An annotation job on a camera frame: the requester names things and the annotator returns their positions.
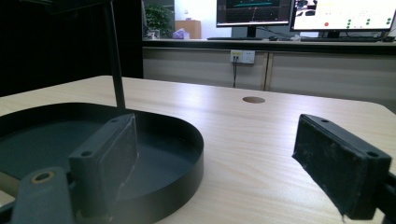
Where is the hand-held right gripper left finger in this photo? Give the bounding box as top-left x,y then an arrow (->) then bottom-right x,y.
68,112 -> 140,219

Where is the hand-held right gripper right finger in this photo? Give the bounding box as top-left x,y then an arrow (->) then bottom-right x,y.
291,113 -> 393,221

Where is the black round metal tray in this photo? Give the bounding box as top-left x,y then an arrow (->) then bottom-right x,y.
0,102 -> 205,224

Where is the long grey office desk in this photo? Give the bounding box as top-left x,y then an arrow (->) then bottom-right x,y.
142,38 -> 396,114

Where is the black metal stand pole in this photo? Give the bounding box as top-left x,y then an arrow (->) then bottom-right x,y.
103,0 -> 127,110

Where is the black keyboard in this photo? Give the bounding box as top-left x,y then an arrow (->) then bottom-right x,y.
300,36 -> 385,43
206,36 -> 264,42

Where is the black curtain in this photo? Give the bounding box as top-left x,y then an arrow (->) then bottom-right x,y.
0,0 -> 145,98

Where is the bright screen computer monitor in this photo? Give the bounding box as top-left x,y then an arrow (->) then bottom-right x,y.
290,0 -> 396,39

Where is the purple tissue pack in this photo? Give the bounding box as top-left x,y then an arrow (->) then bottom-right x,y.
171,28 -> 191,40

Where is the green potted plant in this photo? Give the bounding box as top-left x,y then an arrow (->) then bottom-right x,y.
144,4 -> 175,39

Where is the brown wooden cabinet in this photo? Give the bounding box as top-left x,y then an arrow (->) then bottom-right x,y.
174,20 -> 203,40

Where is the dark screen computer monitor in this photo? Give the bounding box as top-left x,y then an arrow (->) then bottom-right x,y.
216,0 -> 295,39

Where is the black power cable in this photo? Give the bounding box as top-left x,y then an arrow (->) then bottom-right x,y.
232,56 -> 238,89

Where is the white wall socket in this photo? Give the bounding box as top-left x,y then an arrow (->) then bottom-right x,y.
230,49 -> 257,65

